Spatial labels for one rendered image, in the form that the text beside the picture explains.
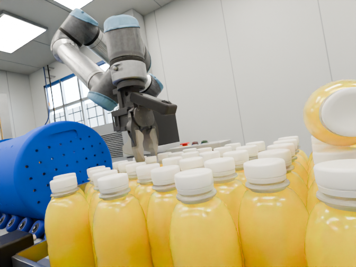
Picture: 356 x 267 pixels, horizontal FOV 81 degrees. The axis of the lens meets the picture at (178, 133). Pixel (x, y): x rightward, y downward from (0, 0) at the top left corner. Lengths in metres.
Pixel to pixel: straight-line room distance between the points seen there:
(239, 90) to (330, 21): 1.31
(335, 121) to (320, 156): 0.05
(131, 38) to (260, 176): 0.45
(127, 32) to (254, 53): 2.86
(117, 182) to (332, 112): 0.23
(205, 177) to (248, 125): 3.02
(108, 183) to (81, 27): 0.98
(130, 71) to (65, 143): 0.29
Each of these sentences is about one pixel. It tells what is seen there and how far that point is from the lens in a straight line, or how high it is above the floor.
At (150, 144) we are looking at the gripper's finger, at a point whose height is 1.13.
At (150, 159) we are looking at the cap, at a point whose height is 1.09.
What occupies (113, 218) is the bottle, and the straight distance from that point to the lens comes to 0.28.
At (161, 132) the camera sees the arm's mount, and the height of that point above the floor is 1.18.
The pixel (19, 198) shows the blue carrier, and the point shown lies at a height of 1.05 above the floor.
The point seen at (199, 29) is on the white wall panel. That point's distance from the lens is 3.69.
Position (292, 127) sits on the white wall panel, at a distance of 3.17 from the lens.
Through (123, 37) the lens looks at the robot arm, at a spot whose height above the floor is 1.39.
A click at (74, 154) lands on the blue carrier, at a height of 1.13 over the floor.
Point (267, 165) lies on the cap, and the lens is 0.21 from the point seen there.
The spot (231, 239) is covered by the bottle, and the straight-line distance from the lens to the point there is 0.21.
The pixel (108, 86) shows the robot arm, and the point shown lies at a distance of 0.67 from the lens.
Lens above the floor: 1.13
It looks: 1 degrees up
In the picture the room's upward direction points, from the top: 9 degrees counter-clockwise
